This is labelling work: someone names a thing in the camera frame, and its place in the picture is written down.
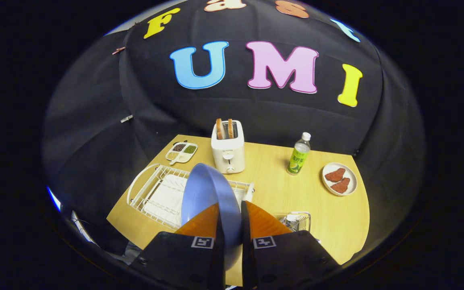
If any bright monitor screen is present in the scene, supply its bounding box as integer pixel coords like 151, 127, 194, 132
46, 186, 62, 213

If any white divided grain tray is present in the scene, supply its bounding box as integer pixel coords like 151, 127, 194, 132
165, 141, 199, 165

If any green label drink bottle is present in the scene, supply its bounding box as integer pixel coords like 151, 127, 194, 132
287, 132, 312, 176

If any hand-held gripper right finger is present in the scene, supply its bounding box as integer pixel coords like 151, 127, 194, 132
240, 201, 341, 290

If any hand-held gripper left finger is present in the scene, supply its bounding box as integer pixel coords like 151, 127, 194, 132
129, 203, 226, 290

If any small white plate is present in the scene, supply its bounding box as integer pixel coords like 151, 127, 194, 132
322, 162, 358, 197

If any white device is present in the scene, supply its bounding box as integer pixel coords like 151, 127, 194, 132
70, 211, 96, 244

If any white wire dish rack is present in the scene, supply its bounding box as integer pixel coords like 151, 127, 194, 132
126, 163, 255, 231

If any white toaster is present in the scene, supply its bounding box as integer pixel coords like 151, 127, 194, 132
211, 120, 246, 174

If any blue plate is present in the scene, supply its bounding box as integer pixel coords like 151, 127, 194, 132
180, 163, 244, 271

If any black backdrop cloth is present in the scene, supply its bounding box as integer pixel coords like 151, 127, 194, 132
42, 0, 426, 250

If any metal wire basket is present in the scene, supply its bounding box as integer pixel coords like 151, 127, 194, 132
278, 211, 312, 234

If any red meat slice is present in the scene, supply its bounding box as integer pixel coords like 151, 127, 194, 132
330, 177, 351, 194
324, 168, 346, 183

